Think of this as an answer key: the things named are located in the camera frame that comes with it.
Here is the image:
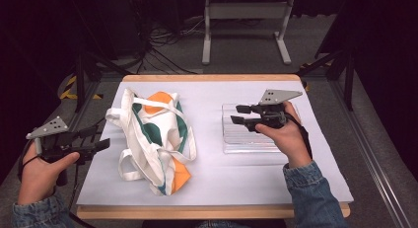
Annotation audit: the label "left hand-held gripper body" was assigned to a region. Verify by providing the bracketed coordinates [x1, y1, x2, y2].
[26, 115, 97, 187]

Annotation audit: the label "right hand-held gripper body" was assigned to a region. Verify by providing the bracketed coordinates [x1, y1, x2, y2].
[244, 89, 304, 133]

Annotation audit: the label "clear plastic tray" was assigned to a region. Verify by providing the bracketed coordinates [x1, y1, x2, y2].
[221, 103, 302, 155]

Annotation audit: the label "white patterned tote bag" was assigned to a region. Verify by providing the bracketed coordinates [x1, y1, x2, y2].
[104, 87, 198, 197]

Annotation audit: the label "person's right hand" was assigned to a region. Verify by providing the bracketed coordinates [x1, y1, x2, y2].
[254, 101, 314, 170]

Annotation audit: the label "person's left hand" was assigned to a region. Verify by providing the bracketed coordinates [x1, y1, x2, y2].
[17, 141, 81, 206]

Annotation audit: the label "yellow black hazard tape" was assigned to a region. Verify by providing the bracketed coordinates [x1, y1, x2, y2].
[58, 74, 105, 101]

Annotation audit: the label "wooden table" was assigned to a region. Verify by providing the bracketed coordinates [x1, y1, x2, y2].
[76, 73, 352, 220]

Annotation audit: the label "black tripod stand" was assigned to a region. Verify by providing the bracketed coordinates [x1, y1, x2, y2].
[72, 48, 133, 114]

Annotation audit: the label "white table sheet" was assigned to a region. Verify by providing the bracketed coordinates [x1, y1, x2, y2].
[76, 80, 355, 206]

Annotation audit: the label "black metal stand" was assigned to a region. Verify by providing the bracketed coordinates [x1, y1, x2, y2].
[295, 39, 357, 113]

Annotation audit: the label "white metal stand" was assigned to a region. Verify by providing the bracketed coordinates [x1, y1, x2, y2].
[201, 0, 296, 66]

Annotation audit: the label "black right gripper strap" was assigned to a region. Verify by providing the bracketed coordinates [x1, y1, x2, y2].
[285, 112, 314, 161]

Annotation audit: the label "aluminium floor rail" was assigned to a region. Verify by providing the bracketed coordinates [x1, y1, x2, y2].
[328, 79, 412, 228]

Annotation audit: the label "bundle of black cables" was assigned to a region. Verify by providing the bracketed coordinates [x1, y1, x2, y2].
[129, 0, 205, 75]

